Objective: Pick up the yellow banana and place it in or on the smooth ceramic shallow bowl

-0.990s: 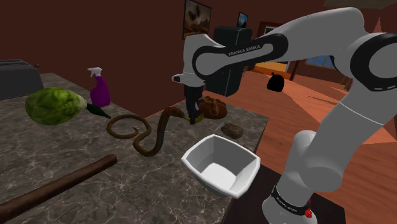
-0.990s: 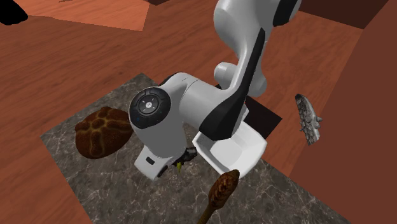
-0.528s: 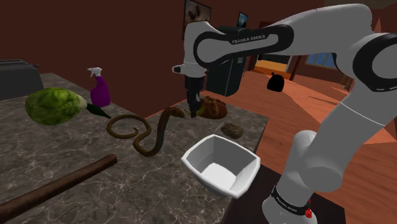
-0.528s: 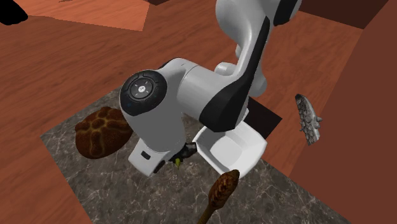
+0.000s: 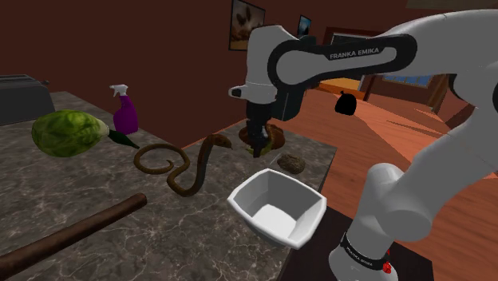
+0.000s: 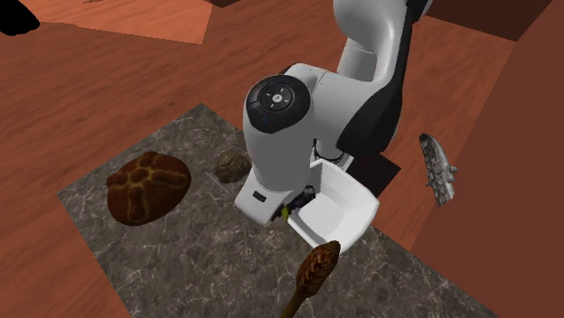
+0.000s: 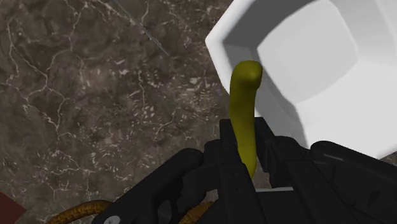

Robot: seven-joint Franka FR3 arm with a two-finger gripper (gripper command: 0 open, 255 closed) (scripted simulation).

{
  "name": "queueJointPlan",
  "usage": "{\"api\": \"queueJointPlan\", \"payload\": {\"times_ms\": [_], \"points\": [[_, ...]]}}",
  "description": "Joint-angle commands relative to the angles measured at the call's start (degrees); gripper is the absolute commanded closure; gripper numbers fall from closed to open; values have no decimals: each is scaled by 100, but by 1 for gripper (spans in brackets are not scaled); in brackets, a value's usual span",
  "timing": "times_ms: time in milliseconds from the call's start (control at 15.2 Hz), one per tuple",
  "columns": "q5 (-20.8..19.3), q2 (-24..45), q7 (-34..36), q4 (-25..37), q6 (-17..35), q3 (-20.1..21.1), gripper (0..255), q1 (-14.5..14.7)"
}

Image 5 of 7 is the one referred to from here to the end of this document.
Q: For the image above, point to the brown toy snake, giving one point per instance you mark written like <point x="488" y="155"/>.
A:
<point x="202" y="163"/>

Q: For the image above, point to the black bag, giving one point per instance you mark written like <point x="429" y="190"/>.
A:
<point x="345" y="104"/>

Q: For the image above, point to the dark green pointed object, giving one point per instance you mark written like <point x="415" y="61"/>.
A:
<point x="122" y="139"/>

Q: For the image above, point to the blue window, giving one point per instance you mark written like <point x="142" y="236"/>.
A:
<point x="408" y="79"/>

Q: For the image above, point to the small blue wall picture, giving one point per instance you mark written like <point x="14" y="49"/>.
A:
<point x="304" y="25"/>

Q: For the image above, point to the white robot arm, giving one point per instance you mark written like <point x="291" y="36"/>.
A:
<point x="397" y="210"/>

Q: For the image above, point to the large brown wall picture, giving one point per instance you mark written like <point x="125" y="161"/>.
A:
<point x="243" y="23"/>

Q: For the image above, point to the dark grey toaster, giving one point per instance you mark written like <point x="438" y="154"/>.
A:
<point x="23" y="101"/>

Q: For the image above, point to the brown and green round food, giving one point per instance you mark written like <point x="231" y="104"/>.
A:
<point x="275" y="136"/>

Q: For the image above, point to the purple spray bottle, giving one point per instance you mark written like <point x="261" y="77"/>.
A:
<point x="125" y="116"/>

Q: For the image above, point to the brown wooden rod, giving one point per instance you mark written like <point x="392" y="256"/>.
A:
<point x="70" y="233"/>

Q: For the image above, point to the white square bowl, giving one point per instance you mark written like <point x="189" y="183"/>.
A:
<point x="272" y="218"/>

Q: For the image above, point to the green lettuce head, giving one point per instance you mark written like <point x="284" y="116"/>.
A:
<point x="66" y="132"/>

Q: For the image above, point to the brown rough lump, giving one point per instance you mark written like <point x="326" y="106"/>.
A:
<point x="291" y="164"/>

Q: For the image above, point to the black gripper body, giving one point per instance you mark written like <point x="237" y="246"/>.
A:
<point x="258" y="115"/>

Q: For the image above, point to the dark robot stand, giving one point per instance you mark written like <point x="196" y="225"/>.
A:
<point x="311" y="264"/>

